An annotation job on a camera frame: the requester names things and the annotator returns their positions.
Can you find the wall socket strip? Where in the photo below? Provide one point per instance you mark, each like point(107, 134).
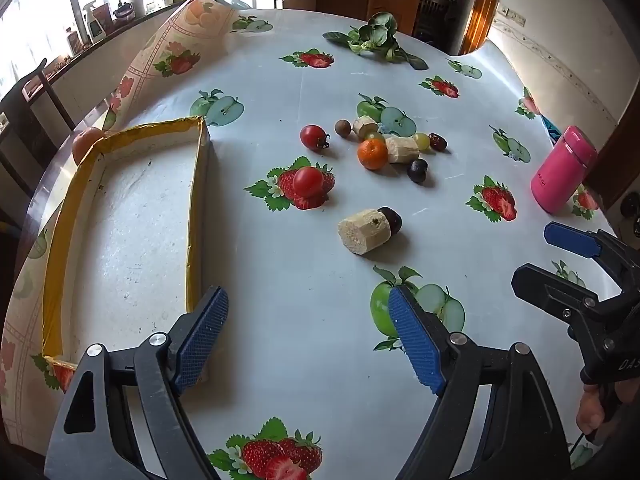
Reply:
point(511, 16)

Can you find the brown longan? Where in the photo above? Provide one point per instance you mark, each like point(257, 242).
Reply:
point(343, 127)

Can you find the dark kettle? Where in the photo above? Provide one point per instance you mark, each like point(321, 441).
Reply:
point(123, 10)

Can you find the white spray bottle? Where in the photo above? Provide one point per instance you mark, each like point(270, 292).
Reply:
point(92, 22)

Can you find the red tomato with stem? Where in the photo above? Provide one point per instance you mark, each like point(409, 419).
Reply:
point(312, 136)

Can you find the fruit print tablecloth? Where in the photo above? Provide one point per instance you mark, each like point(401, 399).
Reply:
point(310, 285)

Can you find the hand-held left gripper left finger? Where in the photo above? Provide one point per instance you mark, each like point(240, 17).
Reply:
point(202, 335)

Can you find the green bok choy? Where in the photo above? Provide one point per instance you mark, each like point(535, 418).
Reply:
point(375, 35)

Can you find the dark slatted chair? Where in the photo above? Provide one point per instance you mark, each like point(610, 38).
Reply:
point(432, 20)

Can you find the person's right hand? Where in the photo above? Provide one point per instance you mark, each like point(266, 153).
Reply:
point(590, 412)

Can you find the white tray with yellow rim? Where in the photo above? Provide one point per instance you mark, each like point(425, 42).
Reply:
point(125, 240)

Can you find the pink thermos bottle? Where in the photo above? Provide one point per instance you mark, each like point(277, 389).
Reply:
point(560, 170)

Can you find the dark wooden chair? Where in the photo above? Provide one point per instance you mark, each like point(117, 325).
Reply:
point(30, 110)

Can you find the large pale sugarcane piece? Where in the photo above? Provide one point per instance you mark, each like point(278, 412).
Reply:
point(360, 232)

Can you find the dark plum near tangerine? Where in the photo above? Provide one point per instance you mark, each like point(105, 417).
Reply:
point(417, 171)

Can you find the green grape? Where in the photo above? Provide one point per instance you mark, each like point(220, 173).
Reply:
point(374, 136)
point(423, 141)

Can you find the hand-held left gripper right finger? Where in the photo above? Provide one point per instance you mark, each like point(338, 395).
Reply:
point(412, 340)

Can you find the brown carton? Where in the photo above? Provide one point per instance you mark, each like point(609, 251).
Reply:
point(103, 17)

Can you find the short pale sugarcane piece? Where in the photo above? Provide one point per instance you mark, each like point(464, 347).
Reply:
point(365, 125)

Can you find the orange mandarin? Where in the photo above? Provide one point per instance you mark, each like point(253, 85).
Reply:
point(372, 154)

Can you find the small brown bottle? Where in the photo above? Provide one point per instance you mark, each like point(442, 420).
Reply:
point(72, 42)

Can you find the blue packet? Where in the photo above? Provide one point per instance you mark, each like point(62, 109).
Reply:
point(550, 127)

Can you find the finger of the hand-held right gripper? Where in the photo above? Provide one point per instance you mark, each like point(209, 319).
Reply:
point(570, 239)
point(555, 292)

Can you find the red jujube date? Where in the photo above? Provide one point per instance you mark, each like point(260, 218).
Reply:
point(438, 142)

